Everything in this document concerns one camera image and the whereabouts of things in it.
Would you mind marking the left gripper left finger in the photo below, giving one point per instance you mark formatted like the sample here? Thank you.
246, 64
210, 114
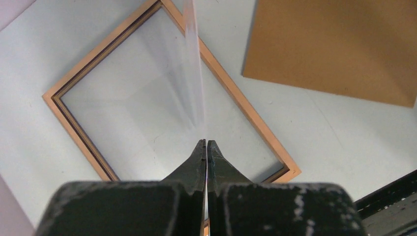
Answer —
174, 206

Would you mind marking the beach photo print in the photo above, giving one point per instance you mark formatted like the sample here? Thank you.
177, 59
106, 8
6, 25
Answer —
180, 56

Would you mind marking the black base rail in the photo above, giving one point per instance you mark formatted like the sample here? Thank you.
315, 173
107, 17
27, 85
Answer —
392, 209

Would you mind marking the brown backing board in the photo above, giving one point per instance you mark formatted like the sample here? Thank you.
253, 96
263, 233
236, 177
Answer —
358, 48

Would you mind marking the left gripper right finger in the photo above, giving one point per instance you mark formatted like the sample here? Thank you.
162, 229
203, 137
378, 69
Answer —
239, 207

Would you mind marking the wooden picture frame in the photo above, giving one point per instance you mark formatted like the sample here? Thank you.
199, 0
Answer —
115, 105

